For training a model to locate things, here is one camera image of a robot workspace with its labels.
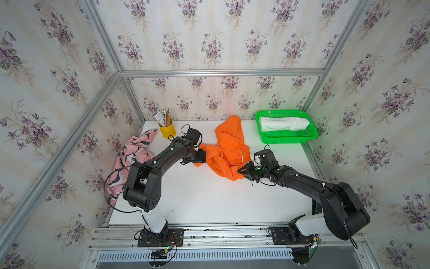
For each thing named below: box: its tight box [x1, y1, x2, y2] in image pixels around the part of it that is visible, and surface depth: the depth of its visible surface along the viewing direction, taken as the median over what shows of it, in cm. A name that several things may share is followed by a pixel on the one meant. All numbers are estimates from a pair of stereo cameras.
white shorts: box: [258, 116, 311, 133], surface depth 112 cm
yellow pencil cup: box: [158, 118, 177, 139], surface depth 106 cm
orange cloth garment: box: [193, 115, 252, 182], surface depth 100 cm
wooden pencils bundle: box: [161, 108, 171, 128], surface depth 106 cm
